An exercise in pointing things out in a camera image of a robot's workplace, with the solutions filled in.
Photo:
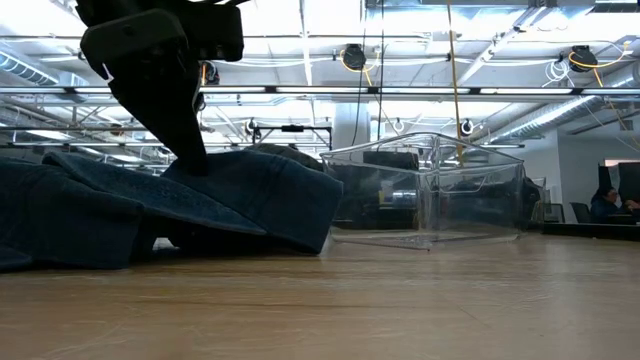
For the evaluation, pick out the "black aluminium table frame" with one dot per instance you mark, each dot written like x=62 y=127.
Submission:
x=590 y=231

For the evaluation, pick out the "green denim baseball cap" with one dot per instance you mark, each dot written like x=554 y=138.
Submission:
x=295 y=154

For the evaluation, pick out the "person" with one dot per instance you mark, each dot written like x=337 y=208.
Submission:
x=602 y=202

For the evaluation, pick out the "long ceiling light bar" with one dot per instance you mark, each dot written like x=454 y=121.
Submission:
x=350 y=90

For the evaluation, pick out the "clear plastic bin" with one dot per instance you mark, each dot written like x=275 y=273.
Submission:
x=537 y=200
x=425 y=200

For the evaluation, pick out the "black computer monitor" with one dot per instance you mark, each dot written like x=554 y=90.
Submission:
x=630 y=181
x=390 y=160
x=604 y=177

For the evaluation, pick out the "silver ventilation duct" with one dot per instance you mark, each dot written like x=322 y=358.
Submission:
x=550 y=117
x=20 y=67

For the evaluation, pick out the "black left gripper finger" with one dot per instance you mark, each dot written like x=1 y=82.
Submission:
x=160 y=110

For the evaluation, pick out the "white building column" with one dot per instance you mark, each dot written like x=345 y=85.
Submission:
x=350 y=125

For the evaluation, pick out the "black office chair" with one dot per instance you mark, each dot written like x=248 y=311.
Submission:
x=554 y=212
x=580 y=212

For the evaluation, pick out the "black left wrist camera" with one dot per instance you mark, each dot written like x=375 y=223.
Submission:
x=215 y=32

